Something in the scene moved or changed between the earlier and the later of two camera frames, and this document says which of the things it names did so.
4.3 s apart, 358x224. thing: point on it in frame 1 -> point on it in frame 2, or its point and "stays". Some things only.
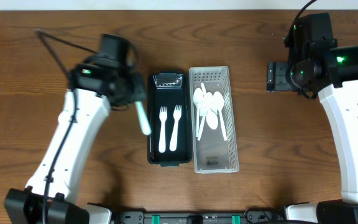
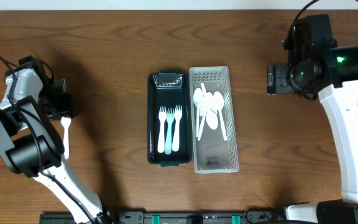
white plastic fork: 163,116 stays
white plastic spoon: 208,103 stays
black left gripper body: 136,90 -> 63,106
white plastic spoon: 218,101 stays
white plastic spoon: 197,98 stays
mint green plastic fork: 143,120 -> 170,116
